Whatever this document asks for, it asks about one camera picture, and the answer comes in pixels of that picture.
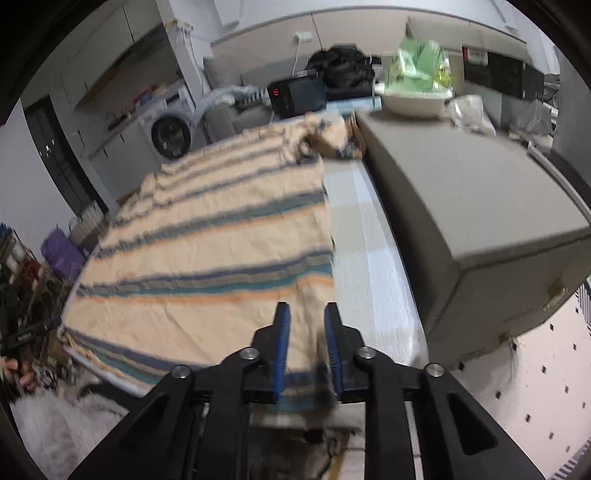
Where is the beige striped t-shirt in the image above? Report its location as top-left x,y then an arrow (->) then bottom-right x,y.
60,112 -> 366,411

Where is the person's left hand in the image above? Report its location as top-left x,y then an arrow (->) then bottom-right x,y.
2,357 -> 37,392

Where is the purple bag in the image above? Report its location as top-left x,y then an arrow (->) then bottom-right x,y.
41,227 -> 86,283

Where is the grey bench cabinet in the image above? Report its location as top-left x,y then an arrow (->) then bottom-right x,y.
356,111 -> 590,365

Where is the grey sofa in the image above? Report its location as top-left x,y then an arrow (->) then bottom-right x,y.
195,57 -> 277,143

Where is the kitchen counter cabinet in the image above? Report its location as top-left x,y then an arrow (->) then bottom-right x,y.
69,111 -> 160,213

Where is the black rice cooker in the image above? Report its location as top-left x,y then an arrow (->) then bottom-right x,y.
266,70 -> 328,119

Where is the white washing machine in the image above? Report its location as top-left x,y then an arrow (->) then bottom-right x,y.
138,81 -> 195,163

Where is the white bowl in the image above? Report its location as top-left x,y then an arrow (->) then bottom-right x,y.
381,89 -> 453,119

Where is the black jacket pile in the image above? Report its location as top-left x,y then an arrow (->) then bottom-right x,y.
305,45 -> 376,102

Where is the green plastic bag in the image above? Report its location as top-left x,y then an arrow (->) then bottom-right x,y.
386,37 -> 452,93

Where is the white wall socket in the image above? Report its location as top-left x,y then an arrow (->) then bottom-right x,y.
294,31 -> 314,43

